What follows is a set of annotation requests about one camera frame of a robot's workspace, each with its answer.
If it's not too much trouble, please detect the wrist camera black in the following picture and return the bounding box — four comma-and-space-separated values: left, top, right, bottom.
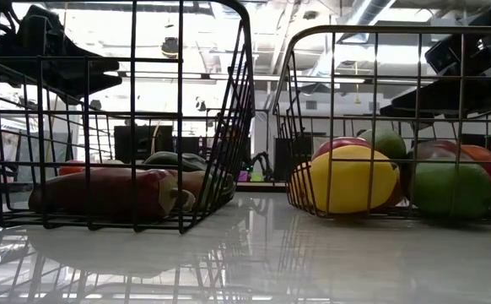
17, 4, 66, 43
424, 33, 485, 78

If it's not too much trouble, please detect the wide black cabinet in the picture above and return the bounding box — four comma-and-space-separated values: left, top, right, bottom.
113, 124, 175, 164

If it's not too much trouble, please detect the dark green toy vegetable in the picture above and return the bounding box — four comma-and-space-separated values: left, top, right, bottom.
213, 172, 237, 204

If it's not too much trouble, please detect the yellow toy lemon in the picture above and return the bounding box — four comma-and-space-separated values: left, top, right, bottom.
289, 162, 314, 208
306, 144, 399, 215

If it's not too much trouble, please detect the black ceiling lamp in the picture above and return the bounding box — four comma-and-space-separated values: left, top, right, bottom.
160, 36, 182, 59

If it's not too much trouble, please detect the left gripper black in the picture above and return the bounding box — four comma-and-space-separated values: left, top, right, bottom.
0, 40, 122, 100

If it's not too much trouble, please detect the black wire basket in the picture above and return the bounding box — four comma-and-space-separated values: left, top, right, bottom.
0, 0, 257, 236
272, 24, 491, 220

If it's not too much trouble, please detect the red toy apple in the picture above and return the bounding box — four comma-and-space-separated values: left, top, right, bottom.
311, 136, 373, 160

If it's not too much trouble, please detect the dark green toy cucumber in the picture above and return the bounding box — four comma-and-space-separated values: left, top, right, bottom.
143, 150, 208, 172

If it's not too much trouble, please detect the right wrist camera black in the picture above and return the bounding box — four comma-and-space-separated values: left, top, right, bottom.
424, 33, 485, 78

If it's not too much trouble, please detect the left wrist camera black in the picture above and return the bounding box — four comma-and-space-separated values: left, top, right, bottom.
17, 4, 66, 43

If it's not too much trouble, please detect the right black wire basket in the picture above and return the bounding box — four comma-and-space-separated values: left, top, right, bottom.
272, 24, 491, 220

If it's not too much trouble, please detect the tall black cabinet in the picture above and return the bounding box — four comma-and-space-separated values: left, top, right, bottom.
273, 135, 314, 182

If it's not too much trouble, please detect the dark purple eggplant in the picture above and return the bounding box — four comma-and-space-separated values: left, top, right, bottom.
405, 139, 474, 164

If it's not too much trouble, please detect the orange toy orange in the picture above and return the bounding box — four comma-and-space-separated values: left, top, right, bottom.
460, 144, 491, 164

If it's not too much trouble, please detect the small black cabinet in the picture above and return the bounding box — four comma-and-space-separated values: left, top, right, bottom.
174, 135, 213, 161

